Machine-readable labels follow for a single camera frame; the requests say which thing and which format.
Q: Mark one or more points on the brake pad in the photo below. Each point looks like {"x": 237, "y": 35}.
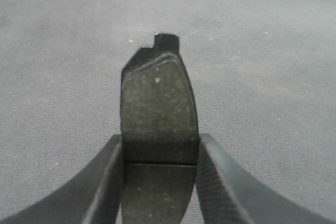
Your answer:
{"x": 160, "y": 134}

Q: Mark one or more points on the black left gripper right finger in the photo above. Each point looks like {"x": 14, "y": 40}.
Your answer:
{"x": 227, "y": 193}

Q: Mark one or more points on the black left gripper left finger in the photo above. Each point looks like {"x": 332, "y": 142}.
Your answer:
{"x": 92, "y": 196}

